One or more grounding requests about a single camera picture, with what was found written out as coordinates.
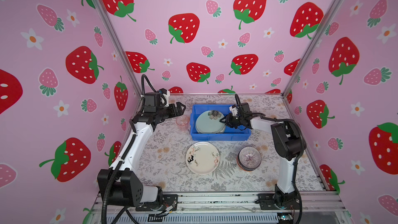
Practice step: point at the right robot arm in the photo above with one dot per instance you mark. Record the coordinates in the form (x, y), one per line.
(289, 144)

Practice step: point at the clear purple glass bowl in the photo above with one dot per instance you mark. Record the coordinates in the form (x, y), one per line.
(249, 156)

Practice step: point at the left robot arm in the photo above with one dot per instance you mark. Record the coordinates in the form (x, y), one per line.
(119, 185)

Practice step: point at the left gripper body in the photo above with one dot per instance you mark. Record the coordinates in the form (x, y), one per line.
(164, 113)

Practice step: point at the red bowl under glass bowl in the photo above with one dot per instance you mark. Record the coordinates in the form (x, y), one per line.
(247, 168)

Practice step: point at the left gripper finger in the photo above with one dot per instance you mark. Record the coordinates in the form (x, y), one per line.
(180, 107)
(175, 114)

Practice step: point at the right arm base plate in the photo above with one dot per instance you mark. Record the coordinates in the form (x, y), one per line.
(278, 201)

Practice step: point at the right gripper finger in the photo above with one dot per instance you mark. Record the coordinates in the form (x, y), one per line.
(224, 119)
(225, 124)

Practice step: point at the green flower pattern plate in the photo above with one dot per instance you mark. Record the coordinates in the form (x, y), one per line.
(208, 122)

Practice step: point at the cream blossom pattern plate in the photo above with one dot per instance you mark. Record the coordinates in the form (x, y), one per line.
(202, 158)

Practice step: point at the pink glass cup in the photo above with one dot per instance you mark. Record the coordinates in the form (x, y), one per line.
(182, 122)

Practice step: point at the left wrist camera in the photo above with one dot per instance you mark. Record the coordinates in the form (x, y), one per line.
(154, 101)

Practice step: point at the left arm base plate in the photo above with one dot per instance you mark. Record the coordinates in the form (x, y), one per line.
(166, 203)

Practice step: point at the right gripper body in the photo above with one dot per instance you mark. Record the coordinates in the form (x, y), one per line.
(233, 121)

